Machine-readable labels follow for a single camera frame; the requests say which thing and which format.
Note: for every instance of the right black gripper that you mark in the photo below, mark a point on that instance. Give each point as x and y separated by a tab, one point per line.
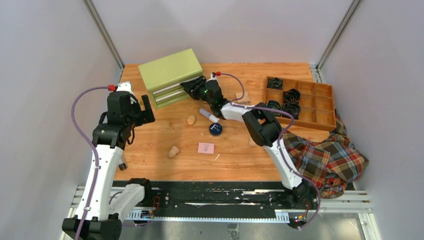
192	88

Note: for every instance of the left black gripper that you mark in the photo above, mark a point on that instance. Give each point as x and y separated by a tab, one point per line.
148	116

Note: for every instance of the green metal drawer cabinet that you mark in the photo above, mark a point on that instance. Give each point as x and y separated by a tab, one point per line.
163	77

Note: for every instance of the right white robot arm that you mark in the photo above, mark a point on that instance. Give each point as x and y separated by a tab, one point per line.
265	131

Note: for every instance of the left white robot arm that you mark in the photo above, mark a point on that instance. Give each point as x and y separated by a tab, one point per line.
99	216

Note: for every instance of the beige makeup sponge centre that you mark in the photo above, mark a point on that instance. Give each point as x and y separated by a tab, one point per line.
191	120

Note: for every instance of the beige makeup sponge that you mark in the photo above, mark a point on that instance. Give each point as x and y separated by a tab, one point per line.
191	120
252	143
173	151

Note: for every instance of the beige makeup sponge front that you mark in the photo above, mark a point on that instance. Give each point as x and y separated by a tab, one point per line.
173	151

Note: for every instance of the beige makeup sponge right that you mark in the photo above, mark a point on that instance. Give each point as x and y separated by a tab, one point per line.
252	143

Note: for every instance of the white cosmetic tube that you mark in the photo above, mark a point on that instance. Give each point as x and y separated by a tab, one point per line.
208	115

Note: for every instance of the dark blue round compact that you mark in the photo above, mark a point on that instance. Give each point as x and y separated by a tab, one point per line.
215	129

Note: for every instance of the small clear bottle black cap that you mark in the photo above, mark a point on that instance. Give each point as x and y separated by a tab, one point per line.
122	164

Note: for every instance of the pink square card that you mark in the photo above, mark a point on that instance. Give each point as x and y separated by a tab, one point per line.
206	148

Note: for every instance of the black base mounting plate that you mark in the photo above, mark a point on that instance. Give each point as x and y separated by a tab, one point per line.
210	201

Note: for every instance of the wooden compartment organizer tray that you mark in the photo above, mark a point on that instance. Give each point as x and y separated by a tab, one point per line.
309	104

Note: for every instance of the plaid flannel shirt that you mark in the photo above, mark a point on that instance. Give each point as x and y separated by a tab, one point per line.
331	164

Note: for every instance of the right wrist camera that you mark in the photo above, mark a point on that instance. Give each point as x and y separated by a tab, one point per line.
213	77

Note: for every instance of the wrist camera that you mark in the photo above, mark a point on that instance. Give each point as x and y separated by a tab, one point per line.
125	86
213	77

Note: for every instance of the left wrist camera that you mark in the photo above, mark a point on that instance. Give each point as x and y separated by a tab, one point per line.
125	86

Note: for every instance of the aluminium frame rail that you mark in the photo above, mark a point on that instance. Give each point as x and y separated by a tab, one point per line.
351	202

